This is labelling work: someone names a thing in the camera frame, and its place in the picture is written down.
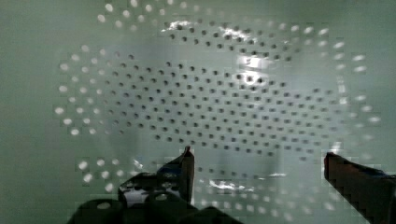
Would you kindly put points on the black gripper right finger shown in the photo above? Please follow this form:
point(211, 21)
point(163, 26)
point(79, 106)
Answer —
point(370, 191)

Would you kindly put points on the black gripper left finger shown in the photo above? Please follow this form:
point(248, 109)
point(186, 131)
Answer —
point(176, 177)

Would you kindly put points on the green oval strainer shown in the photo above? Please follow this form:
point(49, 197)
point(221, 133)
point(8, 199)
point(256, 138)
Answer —
point(94, 92)

